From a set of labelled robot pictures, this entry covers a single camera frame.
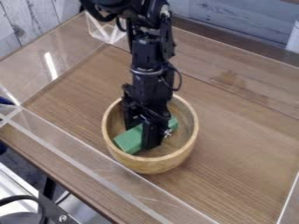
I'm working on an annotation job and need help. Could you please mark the clear acrylic tray wall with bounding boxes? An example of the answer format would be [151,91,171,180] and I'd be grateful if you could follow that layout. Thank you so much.
[0,16,299,224]

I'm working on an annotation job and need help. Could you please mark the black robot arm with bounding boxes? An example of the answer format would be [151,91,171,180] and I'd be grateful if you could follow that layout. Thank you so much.
[79,0,183,150]

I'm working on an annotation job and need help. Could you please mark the green rectangular block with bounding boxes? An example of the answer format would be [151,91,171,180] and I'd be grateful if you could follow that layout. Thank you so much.
[114,116,179,155]

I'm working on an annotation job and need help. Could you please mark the black cable bottom left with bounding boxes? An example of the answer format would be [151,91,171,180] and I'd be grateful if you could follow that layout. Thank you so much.
[0,194,50,224]

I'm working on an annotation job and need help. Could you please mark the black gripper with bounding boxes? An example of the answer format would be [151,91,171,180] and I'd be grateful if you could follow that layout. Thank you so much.
[123,68,175,150]

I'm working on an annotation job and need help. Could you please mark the black metal bracket with screw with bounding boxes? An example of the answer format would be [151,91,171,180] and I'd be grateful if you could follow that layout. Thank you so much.
[39,194,80,224]

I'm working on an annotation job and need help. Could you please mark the brown wooden bowl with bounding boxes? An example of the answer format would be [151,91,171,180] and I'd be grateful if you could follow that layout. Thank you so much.
[102,95,200,174]

